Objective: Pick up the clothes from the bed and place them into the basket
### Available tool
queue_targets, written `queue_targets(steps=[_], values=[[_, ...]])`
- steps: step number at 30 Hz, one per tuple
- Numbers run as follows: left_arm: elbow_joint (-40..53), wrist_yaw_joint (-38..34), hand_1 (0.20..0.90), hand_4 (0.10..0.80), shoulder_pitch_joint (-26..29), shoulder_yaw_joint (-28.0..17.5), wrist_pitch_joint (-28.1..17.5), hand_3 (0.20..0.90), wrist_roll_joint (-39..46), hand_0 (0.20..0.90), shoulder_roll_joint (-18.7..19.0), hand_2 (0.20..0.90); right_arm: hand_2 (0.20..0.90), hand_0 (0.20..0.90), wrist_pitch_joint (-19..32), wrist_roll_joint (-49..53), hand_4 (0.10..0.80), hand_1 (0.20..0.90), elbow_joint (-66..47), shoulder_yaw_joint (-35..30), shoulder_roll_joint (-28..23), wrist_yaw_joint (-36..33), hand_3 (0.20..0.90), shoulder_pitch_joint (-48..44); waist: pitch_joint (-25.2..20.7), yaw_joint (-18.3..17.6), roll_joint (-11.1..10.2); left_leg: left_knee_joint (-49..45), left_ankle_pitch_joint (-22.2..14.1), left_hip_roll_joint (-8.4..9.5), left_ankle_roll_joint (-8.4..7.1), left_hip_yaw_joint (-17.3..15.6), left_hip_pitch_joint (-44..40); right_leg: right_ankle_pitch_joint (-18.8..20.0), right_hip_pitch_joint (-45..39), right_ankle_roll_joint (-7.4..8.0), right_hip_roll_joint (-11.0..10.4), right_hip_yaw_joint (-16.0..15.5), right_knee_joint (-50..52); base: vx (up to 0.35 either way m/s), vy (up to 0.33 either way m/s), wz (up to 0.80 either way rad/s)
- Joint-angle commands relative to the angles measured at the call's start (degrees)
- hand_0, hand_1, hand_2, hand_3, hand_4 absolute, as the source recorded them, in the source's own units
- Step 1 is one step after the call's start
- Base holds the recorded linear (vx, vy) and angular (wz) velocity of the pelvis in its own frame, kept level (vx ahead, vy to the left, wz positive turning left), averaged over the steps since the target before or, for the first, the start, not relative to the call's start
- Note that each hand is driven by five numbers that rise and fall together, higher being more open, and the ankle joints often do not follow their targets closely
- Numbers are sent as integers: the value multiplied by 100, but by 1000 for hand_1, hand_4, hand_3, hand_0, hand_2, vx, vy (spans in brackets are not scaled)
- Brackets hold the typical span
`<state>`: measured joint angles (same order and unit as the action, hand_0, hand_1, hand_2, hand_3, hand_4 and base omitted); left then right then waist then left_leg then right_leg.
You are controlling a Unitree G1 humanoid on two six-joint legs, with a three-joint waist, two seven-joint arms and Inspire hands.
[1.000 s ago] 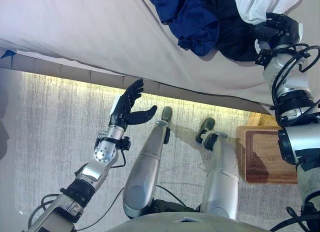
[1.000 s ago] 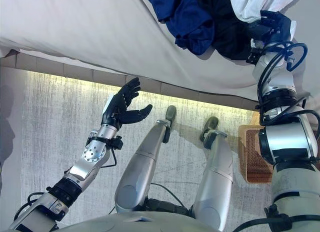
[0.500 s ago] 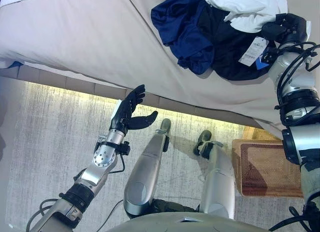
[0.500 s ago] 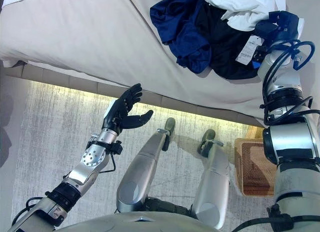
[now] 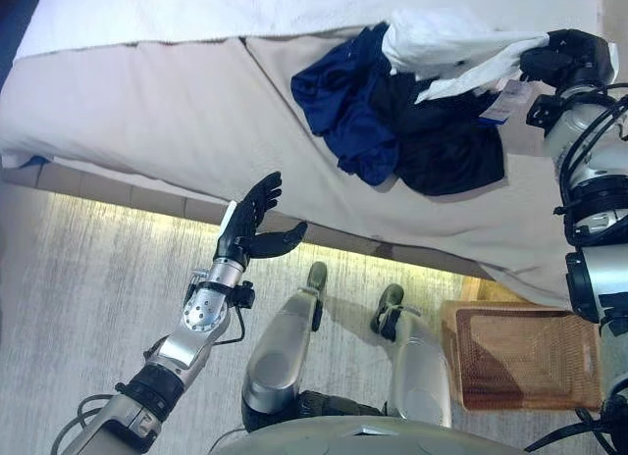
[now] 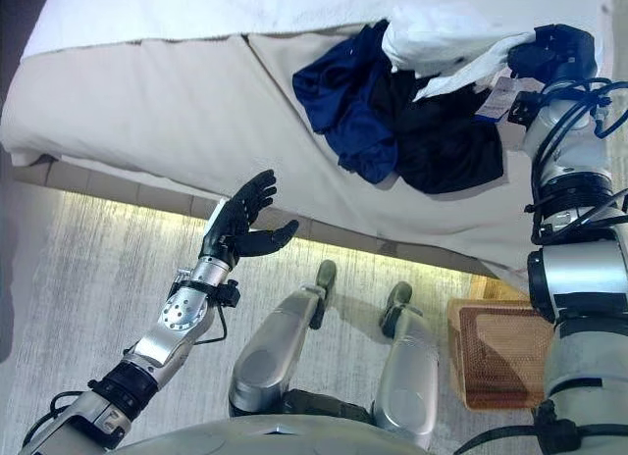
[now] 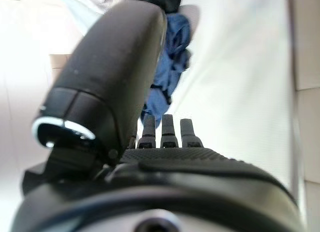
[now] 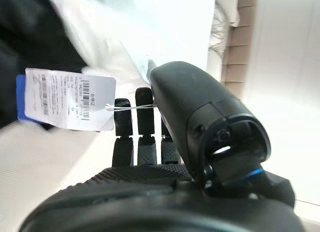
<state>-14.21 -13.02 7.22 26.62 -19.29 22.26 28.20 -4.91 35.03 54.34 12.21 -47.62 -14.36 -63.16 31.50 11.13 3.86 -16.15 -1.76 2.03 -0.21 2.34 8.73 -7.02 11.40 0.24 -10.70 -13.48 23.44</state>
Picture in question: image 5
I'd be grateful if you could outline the brown wicker basket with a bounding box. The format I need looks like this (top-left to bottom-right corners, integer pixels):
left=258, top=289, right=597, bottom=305
left=441, top=300, right=604, bottom=412

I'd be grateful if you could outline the silver robot left leg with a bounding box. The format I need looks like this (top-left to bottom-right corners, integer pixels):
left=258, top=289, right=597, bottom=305
left=242, top=261, right=329, bottom=434

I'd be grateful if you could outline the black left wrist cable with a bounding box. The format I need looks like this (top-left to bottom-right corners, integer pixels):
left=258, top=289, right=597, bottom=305
left=210, top=305, right=247, bottom=348

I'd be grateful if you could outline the silver robot right leg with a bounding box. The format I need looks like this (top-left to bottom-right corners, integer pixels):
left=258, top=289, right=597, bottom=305
left=370, top=282, right=455, bottom=430

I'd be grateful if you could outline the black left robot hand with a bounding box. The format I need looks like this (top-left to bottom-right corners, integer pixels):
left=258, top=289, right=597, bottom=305
left=214, top=171, right=309, bottom=273

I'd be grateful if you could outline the beige upholstered bed frame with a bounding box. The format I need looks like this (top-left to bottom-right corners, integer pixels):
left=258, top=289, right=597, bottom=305
left=0, top=158, right=487, bottom=282

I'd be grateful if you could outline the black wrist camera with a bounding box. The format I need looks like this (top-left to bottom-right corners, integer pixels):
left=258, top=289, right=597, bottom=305
left=230, top=280, right=257, bottom=310
left=525, top=95, right=558, bottom=128

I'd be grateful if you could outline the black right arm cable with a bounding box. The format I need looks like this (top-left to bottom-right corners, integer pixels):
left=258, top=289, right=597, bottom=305
left=556, top=81, right=628, bottom=240

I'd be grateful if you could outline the robot legs and torso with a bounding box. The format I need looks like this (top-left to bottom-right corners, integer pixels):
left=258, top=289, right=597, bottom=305
left=0, top=179, right=497, bottom=455

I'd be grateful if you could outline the blue garment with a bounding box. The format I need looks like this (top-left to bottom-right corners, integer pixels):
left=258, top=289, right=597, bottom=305
left=289, top=24, right=401, bottom=187

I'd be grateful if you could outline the bed with beige cover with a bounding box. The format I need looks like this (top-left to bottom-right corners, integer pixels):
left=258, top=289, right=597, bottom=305
left=0, top=26, right=578, bottom=299

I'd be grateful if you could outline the silver robot leg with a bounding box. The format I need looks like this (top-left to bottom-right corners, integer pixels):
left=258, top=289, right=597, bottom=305
left=370, top=282, right=455, bottom=430
left=242, top=261, right=329, bottom=434

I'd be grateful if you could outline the white garment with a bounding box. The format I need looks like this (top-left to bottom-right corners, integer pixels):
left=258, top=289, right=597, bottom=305
left=381, top=6, right=550, bottom=106

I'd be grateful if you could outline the white duvet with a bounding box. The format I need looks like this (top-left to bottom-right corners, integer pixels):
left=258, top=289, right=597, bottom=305
left=14, top=0, right=607, bottom=49

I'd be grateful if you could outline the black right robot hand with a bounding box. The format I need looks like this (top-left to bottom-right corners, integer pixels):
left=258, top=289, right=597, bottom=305
left=518, top=27, right=620, bottom=86

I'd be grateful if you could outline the black garment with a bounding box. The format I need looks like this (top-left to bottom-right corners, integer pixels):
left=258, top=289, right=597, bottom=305
left=367, top=72, right=506, bottom=197

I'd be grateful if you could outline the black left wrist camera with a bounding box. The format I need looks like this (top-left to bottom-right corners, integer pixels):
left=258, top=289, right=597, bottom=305
left=230, top=280, right=257, bottom=310

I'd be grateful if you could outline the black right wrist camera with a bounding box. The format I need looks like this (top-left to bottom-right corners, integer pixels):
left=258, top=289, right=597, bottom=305
left=525, top=95, right=558, bottom=128

